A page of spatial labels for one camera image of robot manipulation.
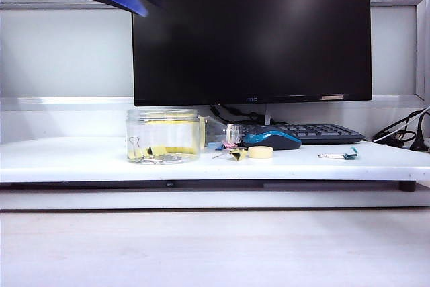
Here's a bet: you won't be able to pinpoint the yellow binder clip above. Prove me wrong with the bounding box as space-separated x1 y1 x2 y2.
128 136 142 161
212 148 249 163
142 145 168 159

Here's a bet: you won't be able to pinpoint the black computer monitor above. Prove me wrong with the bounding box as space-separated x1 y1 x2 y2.
130 0 373 108

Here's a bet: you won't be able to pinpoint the clear plastic jar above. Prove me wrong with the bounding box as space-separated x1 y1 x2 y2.
126 108 202 166

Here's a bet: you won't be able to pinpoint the clear bottle with yellow label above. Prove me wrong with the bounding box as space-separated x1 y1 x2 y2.
198 116 243 149

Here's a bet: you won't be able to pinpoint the white raised desk board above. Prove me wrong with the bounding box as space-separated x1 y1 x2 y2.
0 137 430 183

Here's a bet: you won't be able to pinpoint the blue and black mouse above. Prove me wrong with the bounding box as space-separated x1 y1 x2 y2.
242 130 302 151

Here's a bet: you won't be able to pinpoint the black computer keyboard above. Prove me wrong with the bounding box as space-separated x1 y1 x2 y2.
236 123 366 145

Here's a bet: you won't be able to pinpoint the teal binder clip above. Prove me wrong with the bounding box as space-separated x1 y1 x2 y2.
318 146 359 160

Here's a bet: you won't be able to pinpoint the black power plug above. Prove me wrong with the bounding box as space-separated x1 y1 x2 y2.
408 112 430 153

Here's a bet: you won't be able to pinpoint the aluminium partition frame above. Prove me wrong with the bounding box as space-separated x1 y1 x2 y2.
0 0 430 113

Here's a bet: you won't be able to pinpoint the black monitor cables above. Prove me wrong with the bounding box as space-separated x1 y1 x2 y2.
210 104 266 125

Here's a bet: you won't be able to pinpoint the white cable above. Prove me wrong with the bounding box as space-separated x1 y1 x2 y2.
372 112 430 142

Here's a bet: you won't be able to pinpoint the black power cables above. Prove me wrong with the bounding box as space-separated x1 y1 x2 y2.
371 107 430 149

